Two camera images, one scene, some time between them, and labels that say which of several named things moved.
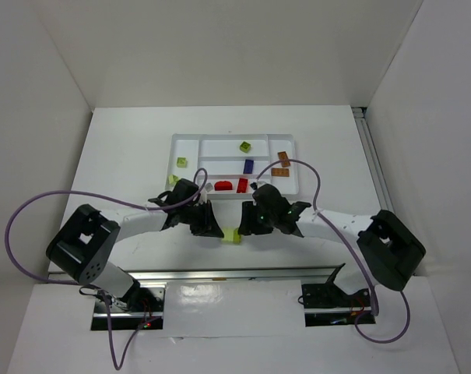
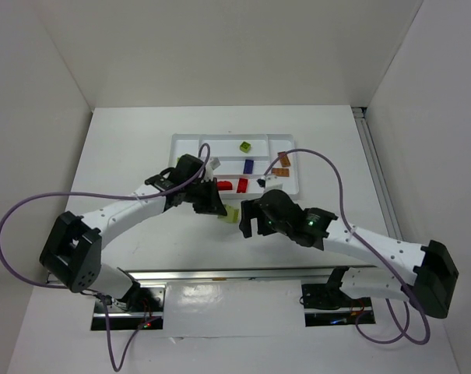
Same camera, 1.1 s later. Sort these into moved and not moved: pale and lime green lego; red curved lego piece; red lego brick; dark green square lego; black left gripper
Moved: pale and lime green lego; black left gripper
Not moved: dark green square lego; red lego brick; red curved lego piece
